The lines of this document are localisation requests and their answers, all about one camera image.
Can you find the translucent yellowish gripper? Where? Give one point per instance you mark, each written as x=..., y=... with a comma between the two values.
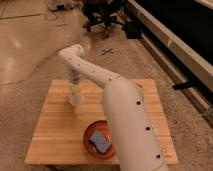
x=75, y=86

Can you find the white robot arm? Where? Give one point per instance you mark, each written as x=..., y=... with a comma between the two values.
x=133, y=137

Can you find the orange round plate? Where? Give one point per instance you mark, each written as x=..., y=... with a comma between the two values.
x=100, y=125

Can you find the blue cross floor tape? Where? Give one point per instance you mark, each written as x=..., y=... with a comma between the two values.
x=106, y=51

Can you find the wooden table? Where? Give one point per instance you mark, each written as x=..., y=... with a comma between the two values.
x=58, y=136

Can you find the blue sponge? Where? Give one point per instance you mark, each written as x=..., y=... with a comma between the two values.
x=102, y=145

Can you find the black office chair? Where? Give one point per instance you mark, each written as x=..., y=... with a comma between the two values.
x=103, y=7

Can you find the long white bench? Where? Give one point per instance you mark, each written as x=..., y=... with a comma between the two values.
x=199, y=68

